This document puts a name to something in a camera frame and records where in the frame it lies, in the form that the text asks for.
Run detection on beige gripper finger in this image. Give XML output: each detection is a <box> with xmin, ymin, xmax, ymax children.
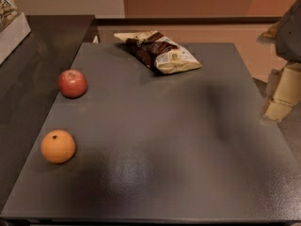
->
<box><xmin>257</xmin><ymin>22</ymin><xmax>279</xmax><ymax>43</ymax></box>
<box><xmin>263</xmin><ymin>62</ymin><xmax>301</xmax><ymax>121</ymax></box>

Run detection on orange fruit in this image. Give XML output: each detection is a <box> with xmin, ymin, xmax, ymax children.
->
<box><xmin>40</xmin><ymin>130</ymin><xmax>76</xmax><ymax>164</ymax></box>

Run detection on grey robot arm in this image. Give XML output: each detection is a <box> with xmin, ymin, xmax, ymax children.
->
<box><xmin>258</xmin><ymin>0</ymin><xmax>301</xmax><ymax>121</ymax></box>

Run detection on brown chip bag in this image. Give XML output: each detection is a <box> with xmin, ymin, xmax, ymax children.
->
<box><xmin>114</xmin><ymin>30</ymin><xmax>202</xmax><ymax>74</ymax></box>

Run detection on red apple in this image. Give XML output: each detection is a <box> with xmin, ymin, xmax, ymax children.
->
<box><xmin>58</xmin><ymin>70</ymin><xmax>87</xmax><ymax>98</ymax></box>

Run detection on dark side counter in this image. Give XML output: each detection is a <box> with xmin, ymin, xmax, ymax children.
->
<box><xmin>0</xmin><ymin>15</ymin><xmax>98</xmax><ymax>212</ymax></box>

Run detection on white box with snacks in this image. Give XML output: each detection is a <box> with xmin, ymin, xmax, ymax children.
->
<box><xmin>0</xmin><ymin>0</ymin><xmax>31</xmax><ymax>65</ymax></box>

